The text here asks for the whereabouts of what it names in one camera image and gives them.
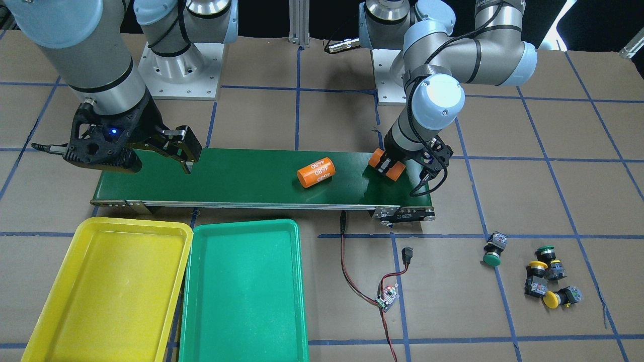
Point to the yellow push button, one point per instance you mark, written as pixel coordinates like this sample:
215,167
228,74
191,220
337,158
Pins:
564,297
535,283

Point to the plain orange cylinder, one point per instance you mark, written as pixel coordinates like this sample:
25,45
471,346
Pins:
386,166

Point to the green conveyor belt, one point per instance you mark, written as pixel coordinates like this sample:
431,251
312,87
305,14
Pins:
266,179

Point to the orange cylinder with 4680 print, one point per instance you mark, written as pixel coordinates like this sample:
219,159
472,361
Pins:
316,172

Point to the small green circuit board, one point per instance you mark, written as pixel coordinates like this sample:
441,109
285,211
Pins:
387,297

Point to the black cable connector plug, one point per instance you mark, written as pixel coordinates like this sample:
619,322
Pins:
407,254

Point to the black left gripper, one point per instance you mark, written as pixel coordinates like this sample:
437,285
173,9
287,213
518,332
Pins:
402,152

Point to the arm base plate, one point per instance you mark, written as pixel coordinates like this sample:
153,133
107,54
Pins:
193,75
388,71

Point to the yellow plastic tray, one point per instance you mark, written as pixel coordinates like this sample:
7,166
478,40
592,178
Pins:
115,295

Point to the aluminium frame post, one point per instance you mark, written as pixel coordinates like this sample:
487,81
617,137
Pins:
299,12

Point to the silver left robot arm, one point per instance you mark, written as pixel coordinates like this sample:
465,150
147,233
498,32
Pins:
434,66

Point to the green plastic tray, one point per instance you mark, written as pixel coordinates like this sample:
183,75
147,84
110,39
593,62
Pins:
244,294

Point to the green push button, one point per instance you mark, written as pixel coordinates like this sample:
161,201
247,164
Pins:
554,270
495,245

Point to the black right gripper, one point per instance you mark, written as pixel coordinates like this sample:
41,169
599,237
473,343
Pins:
142,125

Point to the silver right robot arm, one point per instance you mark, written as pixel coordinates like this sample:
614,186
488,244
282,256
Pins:
118,57

